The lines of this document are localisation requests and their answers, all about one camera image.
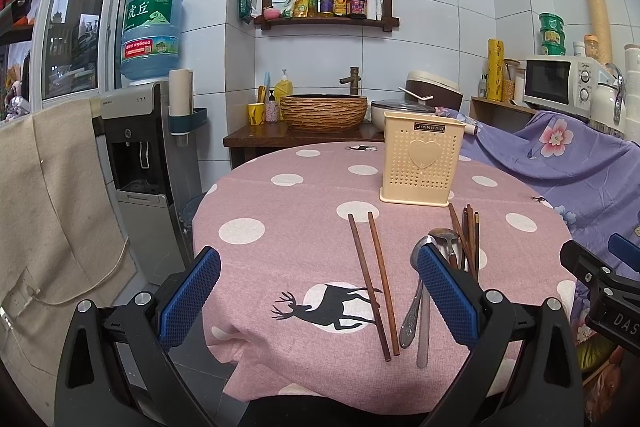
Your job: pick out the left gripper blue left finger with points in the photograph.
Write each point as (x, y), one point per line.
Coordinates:
(182, 297)

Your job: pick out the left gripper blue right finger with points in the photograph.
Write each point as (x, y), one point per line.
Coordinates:
(456, 308)

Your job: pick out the small steel spoon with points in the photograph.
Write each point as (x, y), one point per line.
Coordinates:
(449, 237)

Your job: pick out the brown chopstick group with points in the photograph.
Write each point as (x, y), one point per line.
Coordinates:
(464, 243)

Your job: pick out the dark chopstick gold band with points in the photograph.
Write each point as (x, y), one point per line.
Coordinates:
(477, 244)

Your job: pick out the brown wooden chopstick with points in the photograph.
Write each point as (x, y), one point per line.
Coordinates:
(370, 289)
(389, 305)

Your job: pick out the large steel spoon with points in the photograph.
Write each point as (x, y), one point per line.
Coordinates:
(425, 309)

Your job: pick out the beige hanging cloth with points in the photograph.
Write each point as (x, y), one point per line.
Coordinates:
(59, 235)

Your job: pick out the cream perforated utensil holder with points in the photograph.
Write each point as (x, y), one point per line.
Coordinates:
(421, 152)

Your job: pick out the dark wooden counter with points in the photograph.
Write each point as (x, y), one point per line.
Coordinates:
(250, 142)

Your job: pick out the light wooden shelf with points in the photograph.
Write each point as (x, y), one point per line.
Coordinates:
(504, 116)

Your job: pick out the grey water dispenser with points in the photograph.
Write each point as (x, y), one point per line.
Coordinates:
(155, 176)

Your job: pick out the white kettle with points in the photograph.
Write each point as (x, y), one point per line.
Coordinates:
(608, 109)

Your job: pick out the cream pan with lid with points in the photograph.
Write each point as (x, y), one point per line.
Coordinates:
(379, 108)

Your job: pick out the brown white rice cooker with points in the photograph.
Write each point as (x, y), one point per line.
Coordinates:
(444, 92)

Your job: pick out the yellow mug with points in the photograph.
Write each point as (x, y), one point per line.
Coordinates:
(256, 114)

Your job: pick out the white microwave oven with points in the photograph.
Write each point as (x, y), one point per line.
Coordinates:
(566, 84)

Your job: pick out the woven pattern basin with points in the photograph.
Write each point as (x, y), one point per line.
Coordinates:
(323, 113)

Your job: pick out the brass faucet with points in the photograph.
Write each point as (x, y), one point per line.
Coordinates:
(353, 80)

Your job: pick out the yellow soap bottle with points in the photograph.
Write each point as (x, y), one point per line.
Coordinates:
(283, 87)

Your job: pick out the yellow roll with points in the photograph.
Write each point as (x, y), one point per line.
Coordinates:
(494, 70)

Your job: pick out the stack green instant bowls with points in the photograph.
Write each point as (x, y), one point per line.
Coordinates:
(552, 34)

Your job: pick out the blue water jug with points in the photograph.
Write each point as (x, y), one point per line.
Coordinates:
(150, 39)

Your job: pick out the tall tan paper roll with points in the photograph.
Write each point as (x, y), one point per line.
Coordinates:
(601, 28)

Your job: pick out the green hanging packet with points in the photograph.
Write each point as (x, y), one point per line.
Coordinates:
(245, 11)

